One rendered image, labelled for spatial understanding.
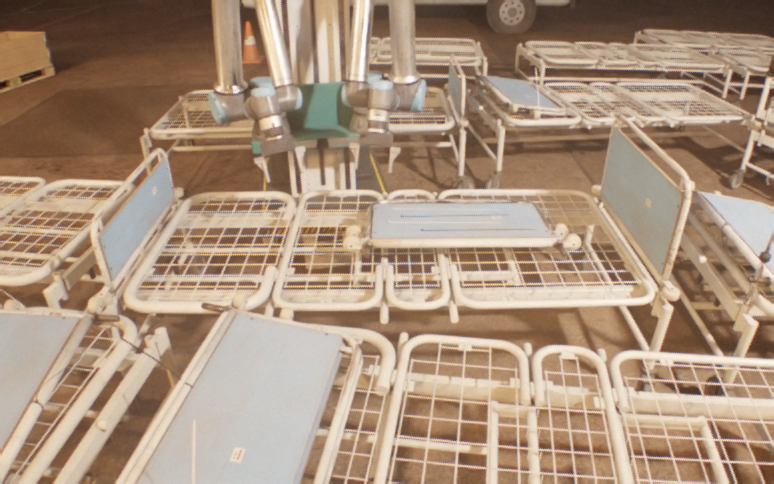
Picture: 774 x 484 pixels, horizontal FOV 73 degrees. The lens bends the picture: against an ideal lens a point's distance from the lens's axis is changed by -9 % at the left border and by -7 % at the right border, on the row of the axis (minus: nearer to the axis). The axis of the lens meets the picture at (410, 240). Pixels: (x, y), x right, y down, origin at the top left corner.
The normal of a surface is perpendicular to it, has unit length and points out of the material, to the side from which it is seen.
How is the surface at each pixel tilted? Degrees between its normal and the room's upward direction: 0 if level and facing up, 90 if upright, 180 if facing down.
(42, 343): 5
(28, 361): 5
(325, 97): 90
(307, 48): 90
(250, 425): 7
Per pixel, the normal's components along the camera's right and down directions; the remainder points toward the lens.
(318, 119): 0.20, 0.50
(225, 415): 0.14, -0.84
